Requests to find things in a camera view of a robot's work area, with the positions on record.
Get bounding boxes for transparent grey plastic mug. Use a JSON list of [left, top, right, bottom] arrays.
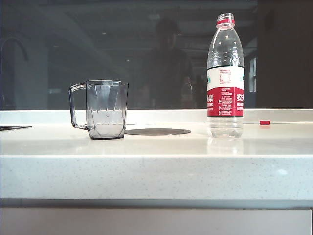
[[68, 79, 130, 141]]

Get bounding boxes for clear water bottle red label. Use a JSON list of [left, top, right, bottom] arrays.
[[207, 13, 245, 139]]

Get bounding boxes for black flat panel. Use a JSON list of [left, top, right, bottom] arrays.
[[0, 125, 33, 131]]

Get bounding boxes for dark round countertop disc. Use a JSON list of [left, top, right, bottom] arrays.
[[125, 128, 192, 136]]

